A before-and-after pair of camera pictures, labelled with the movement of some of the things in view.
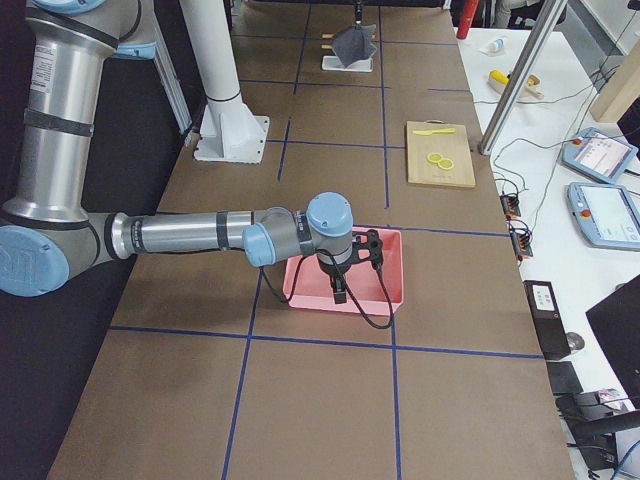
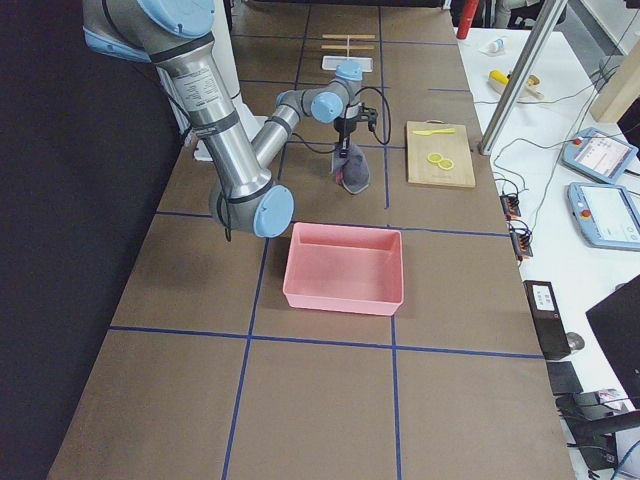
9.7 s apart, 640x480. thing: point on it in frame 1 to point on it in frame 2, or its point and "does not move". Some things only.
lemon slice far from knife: x=446 y=164 does not move
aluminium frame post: x=512 y=96 does not move
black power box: x=547 y=318 does not move
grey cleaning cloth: x=355 y=44 to x=353 y=170
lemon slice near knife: x=434 y=157 does not move
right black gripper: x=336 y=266 to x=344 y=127
